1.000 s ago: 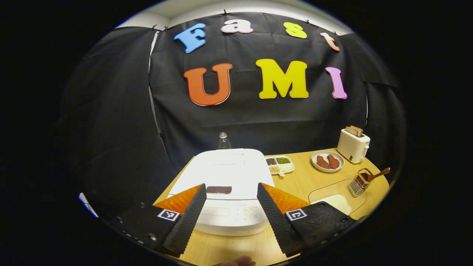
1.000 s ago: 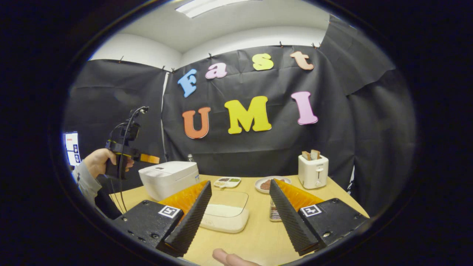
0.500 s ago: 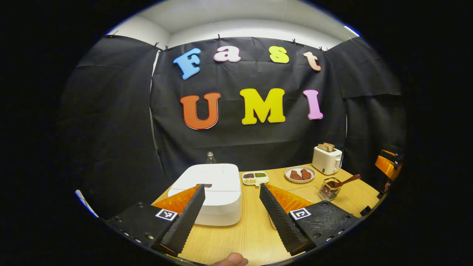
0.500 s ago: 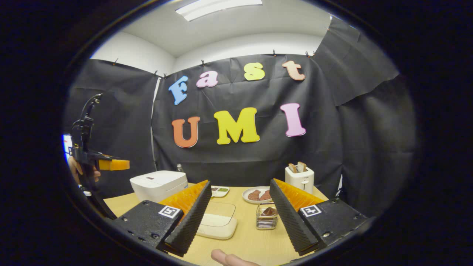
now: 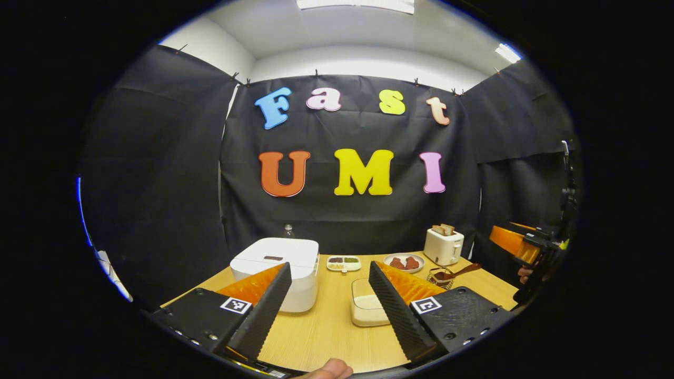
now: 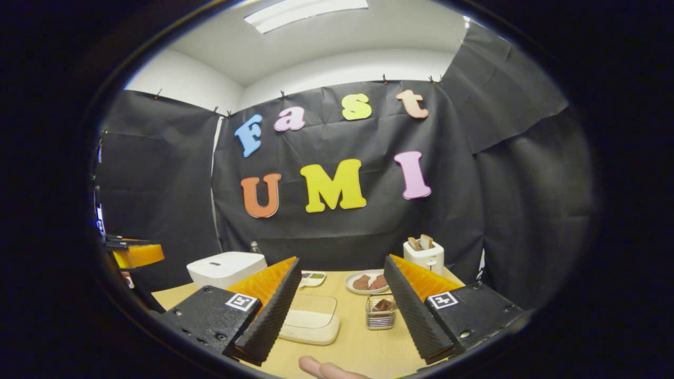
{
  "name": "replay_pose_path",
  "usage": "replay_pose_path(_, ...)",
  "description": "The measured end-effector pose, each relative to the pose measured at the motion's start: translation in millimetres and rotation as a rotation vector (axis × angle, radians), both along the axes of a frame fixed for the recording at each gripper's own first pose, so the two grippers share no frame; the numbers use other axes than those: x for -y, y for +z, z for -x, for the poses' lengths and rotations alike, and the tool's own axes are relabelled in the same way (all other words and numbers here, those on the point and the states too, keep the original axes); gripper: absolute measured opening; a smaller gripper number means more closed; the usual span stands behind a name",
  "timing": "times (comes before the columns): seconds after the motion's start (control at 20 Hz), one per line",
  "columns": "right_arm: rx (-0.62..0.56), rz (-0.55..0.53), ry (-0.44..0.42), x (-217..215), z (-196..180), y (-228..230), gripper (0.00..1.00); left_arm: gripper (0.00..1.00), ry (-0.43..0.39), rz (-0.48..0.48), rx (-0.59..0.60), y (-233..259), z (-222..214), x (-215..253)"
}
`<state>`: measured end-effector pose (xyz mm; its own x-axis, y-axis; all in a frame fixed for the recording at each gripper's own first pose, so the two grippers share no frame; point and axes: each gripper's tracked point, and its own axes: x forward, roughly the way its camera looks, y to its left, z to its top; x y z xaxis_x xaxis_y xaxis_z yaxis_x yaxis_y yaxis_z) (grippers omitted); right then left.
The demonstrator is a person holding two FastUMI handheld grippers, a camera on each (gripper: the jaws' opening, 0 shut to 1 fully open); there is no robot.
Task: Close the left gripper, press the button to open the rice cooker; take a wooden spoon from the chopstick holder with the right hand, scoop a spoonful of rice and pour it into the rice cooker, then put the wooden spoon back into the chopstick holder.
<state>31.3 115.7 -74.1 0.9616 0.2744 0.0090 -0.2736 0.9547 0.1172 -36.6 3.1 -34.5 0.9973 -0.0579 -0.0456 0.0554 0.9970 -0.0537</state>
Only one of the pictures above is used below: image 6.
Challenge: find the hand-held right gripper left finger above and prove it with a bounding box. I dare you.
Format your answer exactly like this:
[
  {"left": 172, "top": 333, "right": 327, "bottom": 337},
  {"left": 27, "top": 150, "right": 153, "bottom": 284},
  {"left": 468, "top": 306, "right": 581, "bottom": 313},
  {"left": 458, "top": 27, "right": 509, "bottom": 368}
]
[{"left": 161, "top": 256, "right": 302, "bottom": 367}]

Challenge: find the white toaster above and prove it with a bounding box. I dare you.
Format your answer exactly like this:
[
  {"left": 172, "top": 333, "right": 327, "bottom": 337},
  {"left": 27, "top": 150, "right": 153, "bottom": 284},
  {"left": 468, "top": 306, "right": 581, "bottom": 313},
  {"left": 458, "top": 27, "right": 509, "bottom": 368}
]
[{"left": 403, "top": 240, "right": 445, "bottom": 276}]

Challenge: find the black backdrop cloth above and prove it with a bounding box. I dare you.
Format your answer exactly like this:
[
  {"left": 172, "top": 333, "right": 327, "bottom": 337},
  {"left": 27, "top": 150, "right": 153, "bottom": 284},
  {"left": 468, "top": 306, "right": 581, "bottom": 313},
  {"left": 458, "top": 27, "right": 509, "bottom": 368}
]
[{"left": 95, "top": 21, "right": 596, "bottom": 308}]

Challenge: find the white round plate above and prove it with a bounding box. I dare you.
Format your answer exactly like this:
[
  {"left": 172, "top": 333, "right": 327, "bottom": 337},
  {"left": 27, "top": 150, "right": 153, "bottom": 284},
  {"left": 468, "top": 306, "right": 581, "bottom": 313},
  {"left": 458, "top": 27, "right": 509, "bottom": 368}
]
[{"left": 345, "top": 269, "right": 390, "bottom": 295}]

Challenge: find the white rice cooker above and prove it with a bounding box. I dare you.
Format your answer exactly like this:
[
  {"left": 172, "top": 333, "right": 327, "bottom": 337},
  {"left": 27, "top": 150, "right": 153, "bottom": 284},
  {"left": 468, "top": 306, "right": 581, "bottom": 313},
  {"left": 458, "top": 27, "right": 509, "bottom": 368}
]
[{"left": 186, "top": 251, "right": 267, "bottom": 289}]

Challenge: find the metal wire chopstick holder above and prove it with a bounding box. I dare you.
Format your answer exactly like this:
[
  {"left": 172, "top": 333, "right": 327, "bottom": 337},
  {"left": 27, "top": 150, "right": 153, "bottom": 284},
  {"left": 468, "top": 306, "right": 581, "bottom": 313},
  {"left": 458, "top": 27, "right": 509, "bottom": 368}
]
[{"left": 365, "top": 295, "right": 397, "bottom": 331}]

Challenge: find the clear box of rice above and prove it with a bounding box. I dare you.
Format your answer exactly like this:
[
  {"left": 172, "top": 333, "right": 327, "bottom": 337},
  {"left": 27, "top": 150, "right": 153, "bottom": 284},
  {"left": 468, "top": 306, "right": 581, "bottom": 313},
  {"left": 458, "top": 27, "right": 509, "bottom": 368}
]
[{"left": 278, "top": 294, "right": 341, "bottom": 346}]

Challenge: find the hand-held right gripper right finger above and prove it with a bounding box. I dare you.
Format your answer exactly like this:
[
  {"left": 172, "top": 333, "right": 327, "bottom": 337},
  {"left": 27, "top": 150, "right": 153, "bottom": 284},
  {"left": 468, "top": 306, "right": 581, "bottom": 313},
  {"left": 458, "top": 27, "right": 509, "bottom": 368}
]
[{"left": 383, "top": 254, "right": 524, "bottom": 365}]

